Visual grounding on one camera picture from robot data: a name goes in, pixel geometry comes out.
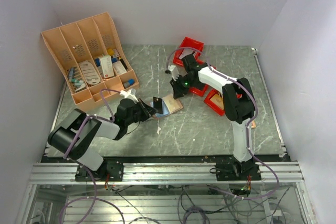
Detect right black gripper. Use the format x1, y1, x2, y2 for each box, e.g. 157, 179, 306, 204
170, 74, 197, 99

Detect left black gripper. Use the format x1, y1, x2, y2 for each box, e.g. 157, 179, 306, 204
125, 98, 159, 125

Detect red bin with black cards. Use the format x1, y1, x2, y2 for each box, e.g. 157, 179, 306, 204
187, 62, 208, 97

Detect red bin with gold cards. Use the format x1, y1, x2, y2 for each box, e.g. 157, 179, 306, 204
203, 89, 242, 116

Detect red bin with white cards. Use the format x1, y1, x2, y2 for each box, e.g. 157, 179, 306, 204
173, 37, 204, 66

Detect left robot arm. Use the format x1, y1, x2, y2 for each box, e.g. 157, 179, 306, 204
48, 98, 159, 180

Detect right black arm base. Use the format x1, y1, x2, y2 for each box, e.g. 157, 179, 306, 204
209, 159, 261, 182

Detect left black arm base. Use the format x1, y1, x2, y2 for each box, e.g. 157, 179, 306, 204
75, 161, 124, 182

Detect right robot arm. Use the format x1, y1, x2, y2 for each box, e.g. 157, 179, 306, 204
165, 54, 258, 180

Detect blue capped bottle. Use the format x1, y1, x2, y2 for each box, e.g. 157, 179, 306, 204
123, 79, 135, 89

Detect white small box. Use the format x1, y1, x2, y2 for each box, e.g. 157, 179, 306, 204
112, 61, 127, 75

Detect white red box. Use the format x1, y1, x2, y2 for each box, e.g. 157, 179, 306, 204
99, 55, 114, 79

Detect white oval remote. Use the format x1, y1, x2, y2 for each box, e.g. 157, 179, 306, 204
79, 61, 101, 86

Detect yellow small item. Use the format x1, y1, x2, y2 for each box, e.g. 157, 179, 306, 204
107, 48, 116, 57

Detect pens bundle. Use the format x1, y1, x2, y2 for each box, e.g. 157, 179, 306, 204
68, 67, 86, 93

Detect orange desk organizer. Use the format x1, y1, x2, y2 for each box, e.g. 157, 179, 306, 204
41, 12, 139, 111

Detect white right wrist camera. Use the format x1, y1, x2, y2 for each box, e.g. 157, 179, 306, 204
165, 65, 180, 81

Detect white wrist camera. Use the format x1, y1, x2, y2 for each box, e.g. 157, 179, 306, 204
165, 65, 180, 81
120, 88, 137, 101

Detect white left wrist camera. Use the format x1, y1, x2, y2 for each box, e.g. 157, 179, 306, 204
120, 88, 137, 101

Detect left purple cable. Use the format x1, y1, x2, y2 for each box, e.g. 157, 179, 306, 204
59, 88, 124, 224

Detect loose cables under table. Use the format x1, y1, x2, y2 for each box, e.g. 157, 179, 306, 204
57, 179, 289, 224

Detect aluminium rail frame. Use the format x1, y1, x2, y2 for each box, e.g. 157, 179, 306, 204
16, 162, 317, 223

